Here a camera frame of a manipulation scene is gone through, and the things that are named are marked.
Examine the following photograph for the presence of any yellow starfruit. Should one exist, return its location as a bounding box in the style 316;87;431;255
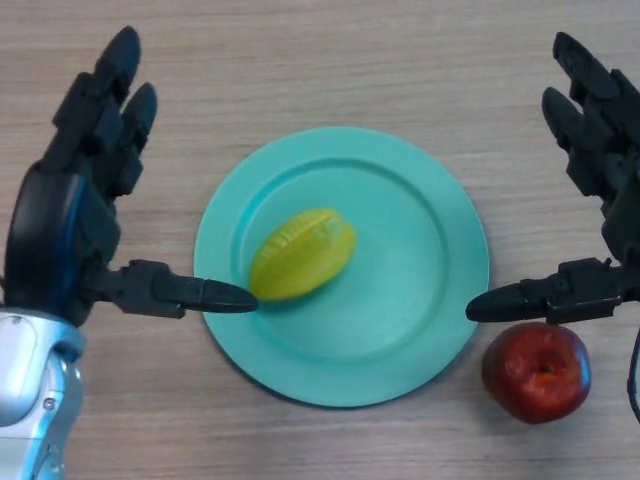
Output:
248;207;358;302

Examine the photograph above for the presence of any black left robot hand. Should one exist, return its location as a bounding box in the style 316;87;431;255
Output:
2;26;260;329

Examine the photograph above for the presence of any green round plate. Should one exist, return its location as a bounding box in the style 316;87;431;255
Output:
193;126;490;409

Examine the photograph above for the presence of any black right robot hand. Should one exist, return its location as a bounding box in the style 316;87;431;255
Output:
464;32;640;326

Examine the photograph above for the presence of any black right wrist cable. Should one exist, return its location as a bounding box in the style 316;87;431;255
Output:
625;327;640;416

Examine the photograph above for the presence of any red apple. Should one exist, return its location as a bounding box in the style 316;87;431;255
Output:
480;321;593;425

